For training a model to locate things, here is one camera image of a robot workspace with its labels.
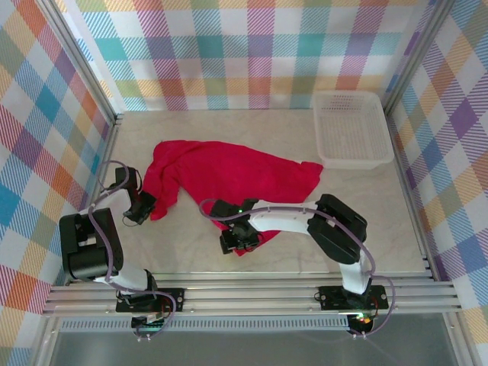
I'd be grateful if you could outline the red t-shirt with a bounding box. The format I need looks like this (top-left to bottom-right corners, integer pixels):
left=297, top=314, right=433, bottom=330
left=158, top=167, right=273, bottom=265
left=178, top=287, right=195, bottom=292
left=143, top=140, right=324, bottom=258

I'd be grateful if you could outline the aluminium table side rail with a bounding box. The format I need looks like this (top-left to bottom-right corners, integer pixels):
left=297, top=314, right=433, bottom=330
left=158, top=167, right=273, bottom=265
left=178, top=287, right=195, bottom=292
left=66, top=112, right=125, bottom=287
left=383, top=106, right=438, bottom=281

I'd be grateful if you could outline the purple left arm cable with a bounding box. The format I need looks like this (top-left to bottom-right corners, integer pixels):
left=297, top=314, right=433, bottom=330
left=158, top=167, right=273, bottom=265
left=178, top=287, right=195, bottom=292
left=88, top=159, right=178, bottom=340

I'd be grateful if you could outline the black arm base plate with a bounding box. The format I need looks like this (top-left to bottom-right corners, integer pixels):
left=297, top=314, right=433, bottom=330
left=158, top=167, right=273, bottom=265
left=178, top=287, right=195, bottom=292
left=318, top=284, right=389, bottom=310
left=116, top=287, right=185, bottom=313

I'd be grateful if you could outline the aluminium mounting rail beam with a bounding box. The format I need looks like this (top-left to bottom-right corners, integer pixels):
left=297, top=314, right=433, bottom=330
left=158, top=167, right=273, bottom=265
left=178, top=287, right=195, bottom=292
left=41, top=272, right=464, bottom=317

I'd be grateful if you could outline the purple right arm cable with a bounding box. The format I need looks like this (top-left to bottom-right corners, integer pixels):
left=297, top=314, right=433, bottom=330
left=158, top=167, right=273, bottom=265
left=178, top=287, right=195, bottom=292
left=199, top=197, right=396, bottom=340

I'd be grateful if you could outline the white plastic mesh basket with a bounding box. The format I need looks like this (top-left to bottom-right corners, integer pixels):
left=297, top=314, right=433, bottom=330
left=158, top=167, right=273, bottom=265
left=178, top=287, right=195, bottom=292
left=311, top=91, right=396, bottom=172

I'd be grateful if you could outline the aluminium frame post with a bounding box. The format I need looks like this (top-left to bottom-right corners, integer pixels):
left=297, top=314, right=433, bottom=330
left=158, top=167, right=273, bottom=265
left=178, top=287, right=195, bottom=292
left=383, top=0, right=457, bottom=111
left=36, top=0, right=125, bottom=129

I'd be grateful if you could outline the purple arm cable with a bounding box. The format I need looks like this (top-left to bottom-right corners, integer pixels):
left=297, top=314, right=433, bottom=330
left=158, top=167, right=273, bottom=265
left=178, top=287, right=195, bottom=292
left=199, top=197, right=396, bottom=340
left=88, top=159, right=178, bottom=340

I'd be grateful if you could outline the grey slotted cable duct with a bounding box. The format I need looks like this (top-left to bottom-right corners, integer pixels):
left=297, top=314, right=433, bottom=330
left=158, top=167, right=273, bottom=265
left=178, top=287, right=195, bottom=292
left=60, top=319, right=350, bottom=332

